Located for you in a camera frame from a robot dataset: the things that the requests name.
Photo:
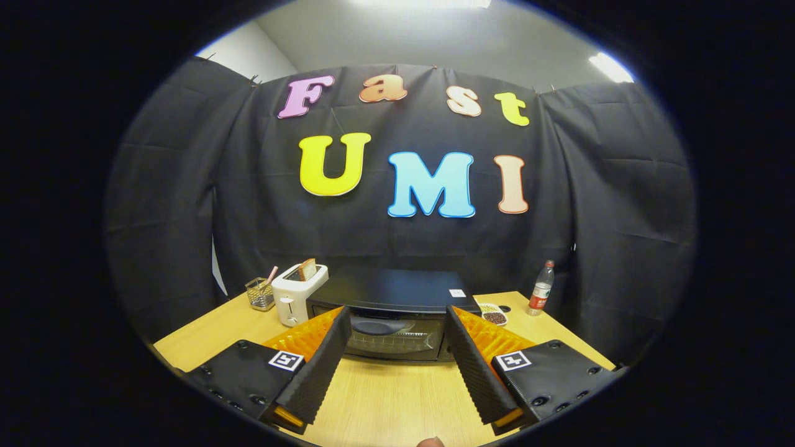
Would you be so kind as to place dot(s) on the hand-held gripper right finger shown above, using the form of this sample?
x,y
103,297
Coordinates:
x,y
475,366

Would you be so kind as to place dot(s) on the black toaster oven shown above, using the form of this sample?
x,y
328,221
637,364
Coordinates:
x,y
397,288

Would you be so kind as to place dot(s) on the pink stick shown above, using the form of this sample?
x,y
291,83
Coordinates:
x,y
272,275

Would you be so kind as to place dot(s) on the white divided dish with beans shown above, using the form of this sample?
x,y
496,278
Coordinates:
x,y
495,317

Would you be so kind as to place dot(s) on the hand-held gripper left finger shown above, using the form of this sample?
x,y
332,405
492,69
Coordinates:
x,y
320,366

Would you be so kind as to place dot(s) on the toasted bread slice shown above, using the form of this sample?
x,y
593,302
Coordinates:
x,y
307,270

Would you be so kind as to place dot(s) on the clear water bottle red label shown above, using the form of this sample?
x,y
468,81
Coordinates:
x,y
541,292

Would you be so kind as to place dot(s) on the large ceiling light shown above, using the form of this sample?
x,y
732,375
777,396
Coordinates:
x,y
422,3

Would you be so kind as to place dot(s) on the small ceiling light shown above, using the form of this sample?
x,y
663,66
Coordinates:
x,y
612,67

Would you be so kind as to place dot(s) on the white pop-up toaster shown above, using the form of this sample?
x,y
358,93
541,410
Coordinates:
x,y
292,304

